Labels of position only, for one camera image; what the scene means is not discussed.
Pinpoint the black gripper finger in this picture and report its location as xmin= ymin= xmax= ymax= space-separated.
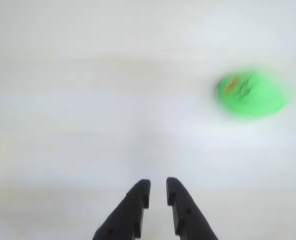
xmin=92 ymin=179 xmax=151 ymax=240
xmin=166 ymin=177 xmax=219 ymax=240

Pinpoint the green rubber duck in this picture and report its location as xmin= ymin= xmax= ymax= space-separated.
xmin=214 ymin=65 xmax=292 ymax=120

